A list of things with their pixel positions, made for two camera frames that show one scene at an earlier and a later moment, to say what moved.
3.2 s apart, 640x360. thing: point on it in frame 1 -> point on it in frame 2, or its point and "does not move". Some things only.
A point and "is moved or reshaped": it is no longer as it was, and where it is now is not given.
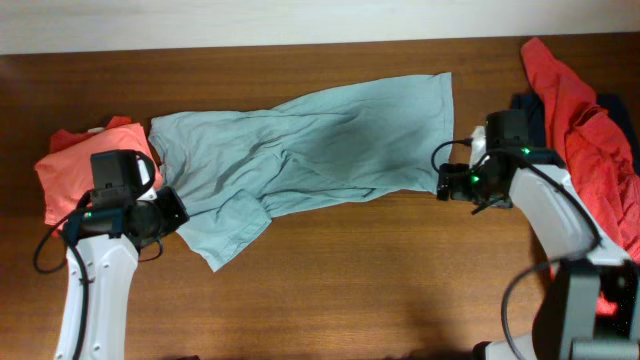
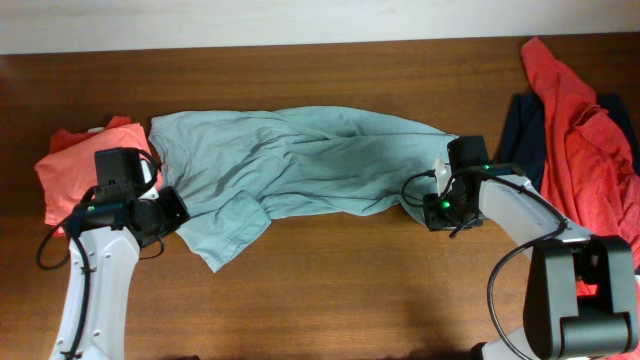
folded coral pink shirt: x=65 y=176 does not move
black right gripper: x=459 y=189 -> x=435 y=221
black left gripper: x=177 y=214 does not move
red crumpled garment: x=593 y=147 does not move
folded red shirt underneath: x=62 y=138 does not move
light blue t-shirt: x=229 y=170 is moved or reshaped
